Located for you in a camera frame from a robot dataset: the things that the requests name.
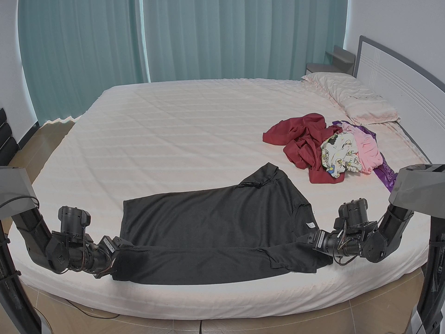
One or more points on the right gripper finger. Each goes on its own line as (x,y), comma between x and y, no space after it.
(306,239)

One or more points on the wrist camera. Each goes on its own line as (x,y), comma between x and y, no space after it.
(338,224)
(89,238)

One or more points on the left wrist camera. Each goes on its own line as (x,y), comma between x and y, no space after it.
(89,238)

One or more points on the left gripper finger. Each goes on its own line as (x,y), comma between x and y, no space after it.
(126,244)
(104,273)

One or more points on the bed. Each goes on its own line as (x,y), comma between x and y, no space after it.
(191,124)

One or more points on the cream pillow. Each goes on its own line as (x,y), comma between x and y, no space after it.
(354,97)

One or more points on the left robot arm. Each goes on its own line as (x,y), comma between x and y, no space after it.
(34,235)

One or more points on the black T-shirt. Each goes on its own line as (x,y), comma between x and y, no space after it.
(208,221)

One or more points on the blue-green curtain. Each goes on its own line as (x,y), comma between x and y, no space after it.
(80,47)
(243,30)

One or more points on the dark red garment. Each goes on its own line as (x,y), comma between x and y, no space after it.
(299,134)

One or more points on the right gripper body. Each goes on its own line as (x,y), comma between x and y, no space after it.
(330,245)

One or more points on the pink garment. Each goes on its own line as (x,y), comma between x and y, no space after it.
(366,148)

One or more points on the grey bedside table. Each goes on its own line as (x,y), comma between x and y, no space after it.
(326,67)

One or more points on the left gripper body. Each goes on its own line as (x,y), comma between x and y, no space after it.
(108,245)

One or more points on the white printed garment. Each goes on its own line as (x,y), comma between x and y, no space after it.
(340,155)

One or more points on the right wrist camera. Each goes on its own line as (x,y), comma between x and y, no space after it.
(338,224)

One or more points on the purple garment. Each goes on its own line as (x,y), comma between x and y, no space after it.
(391,179)

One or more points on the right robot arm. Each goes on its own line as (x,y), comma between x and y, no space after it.
(417,190)

